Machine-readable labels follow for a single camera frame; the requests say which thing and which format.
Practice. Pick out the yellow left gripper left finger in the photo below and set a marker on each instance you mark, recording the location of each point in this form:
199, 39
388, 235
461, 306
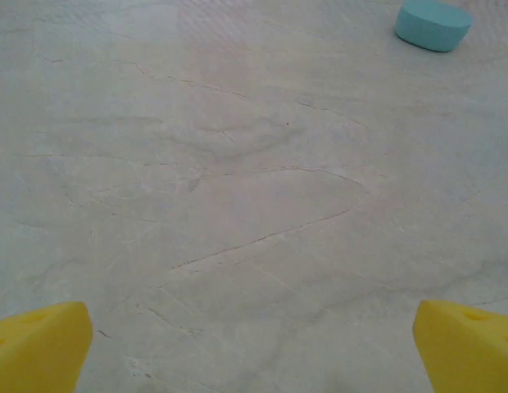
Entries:
37, 352

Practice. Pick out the blue round lid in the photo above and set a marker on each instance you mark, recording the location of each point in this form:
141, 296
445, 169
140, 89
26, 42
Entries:
434, 22

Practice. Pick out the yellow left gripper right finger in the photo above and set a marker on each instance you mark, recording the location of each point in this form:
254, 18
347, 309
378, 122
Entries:
471, 356

